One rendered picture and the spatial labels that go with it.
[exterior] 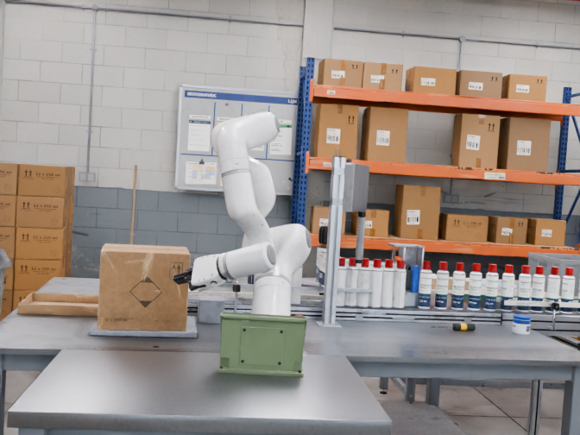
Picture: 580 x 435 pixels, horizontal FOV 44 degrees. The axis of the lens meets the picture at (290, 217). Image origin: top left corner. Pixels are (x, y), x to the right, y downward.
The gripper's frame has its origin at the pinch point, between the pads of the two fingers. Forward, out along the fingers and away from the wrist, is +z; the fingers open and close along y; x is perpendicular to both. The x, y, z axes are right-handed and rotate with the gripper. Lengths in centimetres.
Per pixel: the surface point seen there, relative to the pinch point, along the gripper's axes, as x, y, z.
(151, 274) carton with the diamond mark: -10.8, 14.2, 21.8
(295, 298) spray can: -77, 38, 1
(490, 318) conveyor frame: -127, 41, -67
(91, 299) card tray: -40, 34, 77
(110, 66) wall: -174, 429, 272
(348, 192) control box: -51, 63, -34
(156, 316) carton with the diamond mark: -20.7, 3.7, 24.6
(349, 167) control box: -45, 71, -37
